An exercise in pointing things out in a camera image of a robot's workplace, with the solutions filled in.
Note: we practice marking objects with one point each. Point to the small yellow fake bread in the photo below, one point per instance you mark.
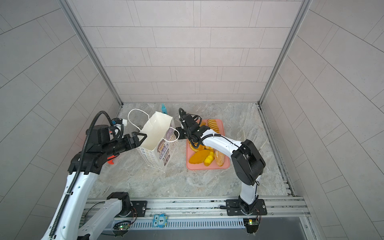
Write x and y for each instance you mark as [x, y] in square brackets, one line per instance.
[209, 159]

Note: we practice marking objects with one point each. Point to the aluminium mounting rail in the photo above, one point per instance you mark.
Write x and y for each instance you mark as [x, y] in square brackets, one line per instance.
[208, 213]

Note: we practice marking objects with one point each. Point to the left circuit board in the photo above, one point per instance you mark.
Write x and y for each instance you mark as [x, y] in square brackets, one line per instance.
[122, 226]

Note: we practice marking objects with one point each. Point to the blue owl number tag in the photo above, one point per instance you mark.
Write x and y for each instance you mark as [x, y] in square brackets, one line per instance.
[160, 221]

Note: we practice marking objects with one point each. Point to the right circuit board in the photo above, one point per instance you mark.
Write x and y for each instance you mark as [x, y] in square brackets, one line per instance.
[251, 225]

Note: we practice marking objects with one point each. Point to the pink plastic tray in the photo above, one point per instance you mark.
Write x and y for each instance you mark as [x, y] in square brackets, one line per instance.
[213, 165]

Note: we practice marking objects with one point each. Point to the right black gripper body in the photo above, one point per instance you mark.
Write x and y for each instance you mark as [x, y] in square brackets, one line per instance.
[186, 132]

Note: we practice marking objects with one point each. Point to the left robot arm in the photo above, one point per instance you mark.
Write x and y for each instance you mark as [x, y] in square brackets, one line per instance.
[84, 169]

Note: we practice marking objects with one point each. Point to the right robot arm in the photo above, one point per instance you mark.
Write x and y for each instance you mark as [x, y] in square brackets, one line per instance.
[247, 161]

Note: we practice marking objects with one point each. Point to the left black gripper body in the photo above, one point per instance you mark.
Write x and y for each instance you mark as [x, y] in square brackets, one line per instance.
[130, 141]

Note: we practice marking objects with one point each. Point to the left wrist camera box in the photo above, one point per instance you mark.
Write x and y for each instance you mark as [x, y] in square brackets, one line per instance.
[118, 122]

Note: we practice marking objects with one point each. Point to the white printed paper bag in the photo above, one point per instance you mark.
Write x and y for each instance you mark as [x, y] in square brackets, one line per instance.
[161, 142]

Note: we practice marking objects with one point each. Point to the sesame oval fake bread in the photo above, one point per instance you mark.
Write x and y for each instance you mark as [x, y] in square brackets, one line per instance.
[219, 158]

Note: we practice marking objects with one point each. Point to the flat orange oval fake bread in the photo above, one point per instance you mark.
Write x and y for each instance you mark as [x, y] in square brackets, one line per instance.
[199, 157]

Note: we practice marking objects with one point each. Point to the teal plastic bottle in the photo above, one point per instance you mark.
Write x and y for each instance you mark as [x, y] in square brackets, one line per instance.
[164, 109]

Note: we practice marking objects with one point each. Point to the red shark plush toy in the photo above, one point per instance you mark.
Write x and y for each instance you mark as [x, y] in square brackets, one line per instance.
[111, 160]

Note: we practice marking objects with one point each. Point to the circuit board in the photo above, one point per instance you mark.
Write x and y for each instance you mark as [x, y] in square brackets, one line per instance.
[122, 226]
[251, 225]

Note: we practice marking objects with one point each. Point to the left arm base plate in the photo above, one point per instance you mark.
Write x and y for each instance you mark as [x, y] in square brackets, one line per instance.
[138, 209]

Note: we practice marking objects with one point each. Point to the striped twisted fake bread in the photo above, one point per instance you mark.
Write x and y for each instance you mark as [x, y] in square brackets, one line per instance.
[212, 124]

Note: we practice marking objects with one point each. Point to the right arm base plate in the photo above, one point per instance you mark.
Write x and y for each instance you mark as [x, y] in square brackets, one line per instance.
[231, 207]

